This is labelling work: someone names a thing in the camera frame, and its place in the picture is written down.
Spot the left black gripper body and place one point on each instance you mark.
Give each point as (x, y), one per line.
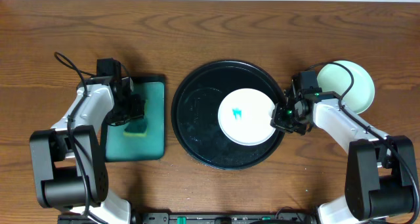
(132, 109)

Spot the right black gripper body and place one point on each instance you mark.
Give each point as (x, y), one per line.
(282, 117)

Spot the green yellow sponge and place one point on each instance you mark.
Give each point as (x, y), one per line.
(136, 128)

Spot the white plate with stain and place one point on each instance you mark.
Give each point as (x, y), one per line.
(244, 116)

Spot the mint plate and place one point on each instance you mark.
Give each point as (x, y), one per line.
(334, 78)

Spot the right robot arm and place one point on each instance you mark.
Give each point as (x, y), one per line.
(381, 174)

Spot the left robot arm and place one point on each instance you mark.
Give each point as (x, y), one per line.
(68, 163)

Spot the rectangular black water tray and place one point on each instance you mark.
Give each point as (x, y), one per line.
(120, 148)

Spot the round black tray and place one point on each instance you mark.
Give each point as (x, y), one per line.
(194, 113)

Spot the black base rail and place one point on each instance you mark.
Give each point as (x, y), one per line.
(191, 218)

